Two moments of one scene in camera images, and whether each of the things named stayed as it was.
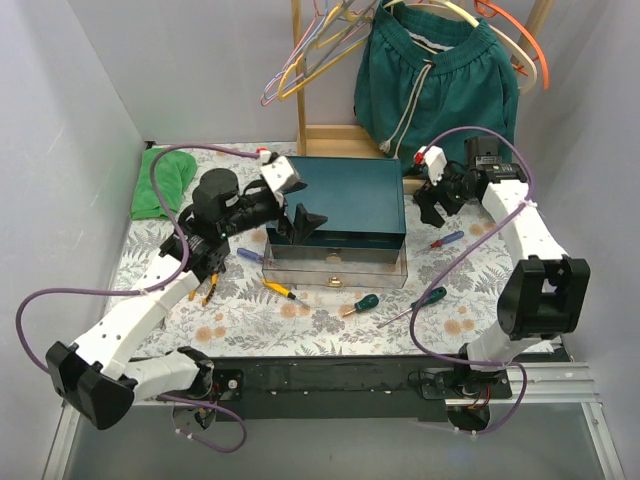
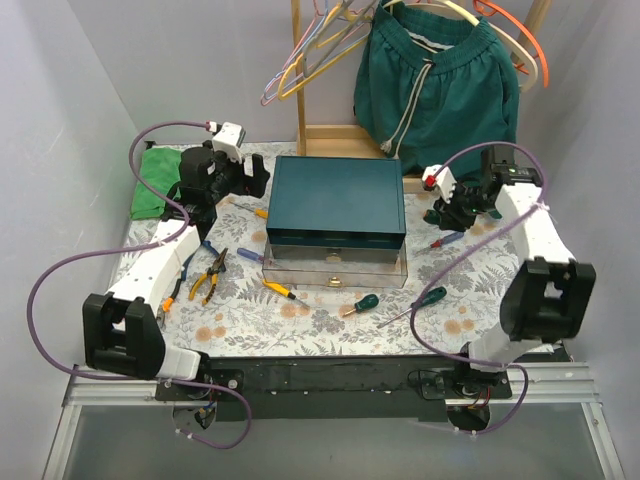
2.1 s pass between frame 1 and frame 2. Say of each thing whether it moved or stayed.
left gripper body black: moved
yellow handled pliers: stayed
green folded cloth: stayed
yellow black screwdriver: stayed
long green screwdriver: stayed
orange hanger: stayed
